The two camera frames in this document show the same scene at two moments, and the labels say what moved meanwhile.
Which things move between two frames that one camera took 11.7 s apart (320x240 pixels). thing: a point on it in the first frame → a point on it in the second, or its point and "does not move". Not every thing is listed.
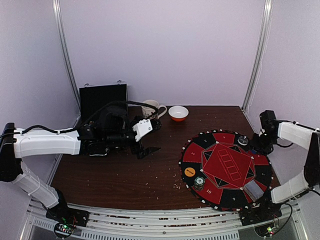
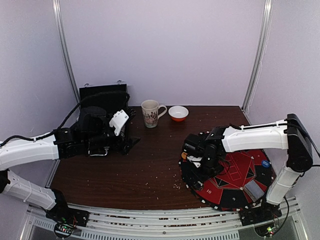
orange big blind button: (189, 171) → (184, 155)
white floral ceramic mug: (147, 112) does not move
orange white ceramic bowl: (178, 113) does not move
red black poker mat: (215, 165) does not move
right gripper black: (256, 144) → (197, 175)
